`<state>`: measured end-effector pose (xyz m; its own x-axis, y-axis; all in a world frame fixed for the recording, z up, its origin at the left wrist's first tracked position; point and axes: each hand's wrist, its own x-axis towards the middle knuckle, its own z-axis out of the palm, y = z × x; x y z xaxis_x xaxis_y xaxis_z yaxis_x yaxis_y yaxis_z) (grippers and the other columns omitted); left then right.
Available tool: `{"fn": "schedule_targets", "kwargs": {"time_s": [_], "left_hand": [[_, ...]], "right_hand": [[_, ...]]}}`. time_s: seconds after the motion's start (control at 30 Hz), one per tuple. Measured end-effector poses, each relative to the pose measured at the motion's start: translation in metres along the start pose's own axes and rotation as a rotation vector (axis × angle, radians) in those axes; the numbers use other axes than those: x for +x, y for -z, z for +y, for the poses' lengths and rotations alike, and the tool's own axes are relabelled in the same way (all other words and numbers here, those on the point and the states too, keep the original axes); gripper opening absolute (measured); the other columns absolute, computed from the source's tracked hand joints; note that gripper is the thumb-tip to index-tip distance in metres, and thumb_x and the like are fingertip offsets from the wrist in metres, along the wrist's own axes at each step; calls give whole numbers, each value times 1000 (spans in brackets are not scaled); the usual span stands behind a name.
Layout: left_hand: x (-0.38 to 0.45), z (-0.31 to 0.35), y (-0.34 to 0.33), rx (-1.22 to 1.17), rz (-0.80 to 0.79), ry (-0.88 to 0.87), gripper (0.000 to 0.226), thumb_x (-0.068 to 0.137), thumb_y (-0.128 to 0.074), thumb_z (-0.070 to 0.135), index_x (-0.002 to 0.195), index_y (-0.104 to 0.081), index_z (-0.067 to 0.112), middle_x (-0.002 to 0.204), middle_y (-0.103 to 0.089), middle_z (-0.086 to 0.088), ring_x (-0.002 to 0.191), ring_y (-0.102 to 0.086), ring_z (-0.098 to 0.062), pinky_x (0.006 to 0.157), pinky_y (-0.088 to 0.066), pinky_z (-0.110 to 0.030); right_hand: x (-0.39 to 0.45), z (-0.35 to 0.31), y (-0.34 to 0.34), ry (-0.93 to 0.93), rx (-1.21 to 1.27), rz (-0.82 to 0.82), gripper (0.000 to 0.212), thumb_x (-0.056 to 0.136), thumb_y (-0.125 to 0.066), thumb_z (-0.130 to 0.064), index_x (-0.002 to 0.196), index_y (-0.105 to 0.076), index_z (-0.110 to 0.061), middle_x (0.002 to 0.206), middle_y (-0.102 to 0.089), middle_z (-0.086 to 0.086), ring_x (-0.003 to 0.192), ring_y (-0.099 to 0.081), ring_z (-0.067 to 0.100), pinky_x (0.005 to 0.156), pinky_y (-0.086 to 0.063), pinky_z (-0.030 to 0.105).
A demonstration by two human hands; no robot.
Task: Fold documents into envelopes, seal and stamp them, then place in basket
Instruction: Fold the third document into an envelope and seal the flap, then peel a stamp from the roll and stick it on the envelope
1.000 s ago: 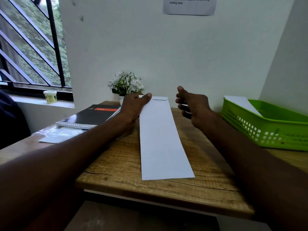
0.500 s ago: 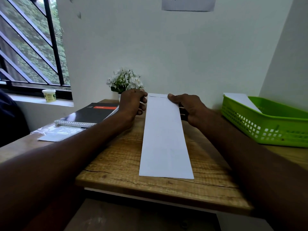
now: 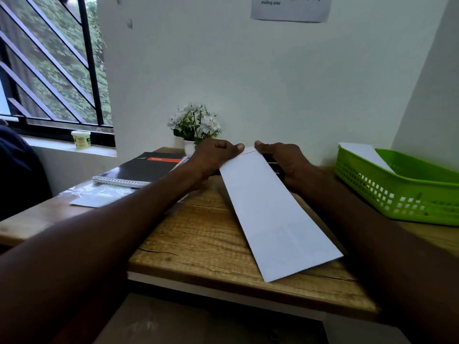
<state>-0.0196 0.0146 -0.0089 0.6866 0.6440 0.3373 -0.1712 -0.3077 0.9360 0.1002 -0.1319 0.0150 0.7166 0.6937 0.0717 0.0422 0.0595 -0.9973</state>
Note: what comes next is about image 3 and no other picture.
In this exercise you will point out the person's right forearm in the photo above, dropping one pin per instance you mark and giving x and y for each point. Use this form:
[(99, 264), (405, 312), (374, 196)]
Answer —
[(391, 257)]

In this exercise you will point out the clear plastic sleeve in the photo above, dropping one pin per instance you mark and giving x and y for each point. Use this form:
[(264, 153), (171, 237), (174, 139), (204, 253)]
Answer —
[(97, 191)]

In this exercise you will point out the black spiral notebook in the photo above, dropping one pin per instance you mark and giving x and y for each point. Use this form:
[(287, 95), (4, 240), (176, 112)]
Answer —
[(143, 168)]

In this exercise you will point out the person's right hand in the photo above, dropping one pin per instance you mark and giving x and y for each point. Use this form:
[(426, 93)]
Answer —
[(290, 164)]

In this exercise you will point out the stack of white envelopes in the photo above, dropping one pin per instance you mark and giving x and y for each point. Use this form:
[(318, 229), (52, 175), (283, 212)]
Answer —
[(93, 201)]

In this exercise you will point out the green plastic basket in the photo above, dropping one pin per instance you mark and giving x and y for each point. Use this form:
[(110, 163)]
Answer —
[(416, 193)]

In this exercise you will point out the black window grille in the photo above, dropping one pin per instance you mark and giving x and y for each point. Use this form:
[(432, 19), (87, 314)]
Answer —
[(91, 85)]

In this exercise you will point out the white window sill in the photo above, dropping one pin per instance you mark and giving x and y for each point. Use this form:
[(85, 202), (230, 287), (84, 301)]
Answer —
[(71, 146)]

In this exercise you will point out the white flower plant in pot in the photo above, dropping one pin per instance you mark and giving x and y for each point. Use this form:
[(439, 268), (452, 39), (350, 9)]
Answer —
[(195, 123)]

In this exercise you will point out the person's left forearm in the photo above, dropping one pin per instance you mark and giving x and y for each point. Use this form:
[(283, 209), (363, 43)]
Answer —
[(86, 254)]

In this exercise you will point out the small cream jar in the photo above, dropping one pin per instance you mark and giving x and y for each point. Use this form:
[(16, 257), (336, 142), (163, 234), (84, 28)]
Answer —
[(81, 140)]

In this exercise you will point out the paper notice sheet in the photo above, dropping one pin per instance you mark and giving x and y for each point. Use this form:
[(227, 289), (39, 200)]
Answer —
[(292, 10)]

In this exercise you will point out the white envelope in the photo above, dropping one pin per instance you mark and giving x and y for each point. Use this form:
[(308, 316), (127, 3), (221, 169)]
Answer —
[(365, 154), (276, 225)]

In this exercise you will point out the black backpack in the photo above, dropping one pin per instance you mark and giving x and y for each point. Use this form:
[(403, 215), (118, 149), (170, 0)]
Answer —
[(21, 175)]

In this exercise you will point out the person's left hand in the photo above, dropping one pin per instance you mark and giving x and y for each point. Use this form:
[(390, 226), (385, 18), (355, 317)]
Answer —
[(211, 157)]

